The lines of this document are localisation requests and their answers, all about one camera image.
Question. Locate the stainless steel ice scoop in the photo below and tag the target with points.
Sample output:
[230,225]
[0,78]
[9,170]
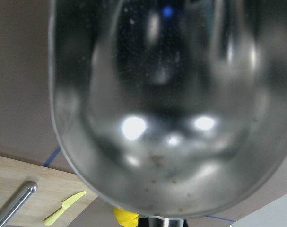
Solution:
[172,109]

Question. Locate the yellow lemon round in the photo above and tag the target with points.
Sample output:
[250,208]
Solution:
[126,218]

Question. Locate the wooden cutting board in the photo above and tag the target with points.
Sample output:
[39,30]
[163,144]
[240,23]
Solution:
[53,187]

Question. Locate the yellow plastic knife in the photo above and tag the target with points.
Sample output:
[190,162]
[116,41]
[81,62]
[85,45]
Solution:
[64,206]

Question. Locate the steel muddler black cap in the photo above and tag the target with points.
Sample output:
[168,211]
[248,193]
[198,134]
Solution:
[16,201]

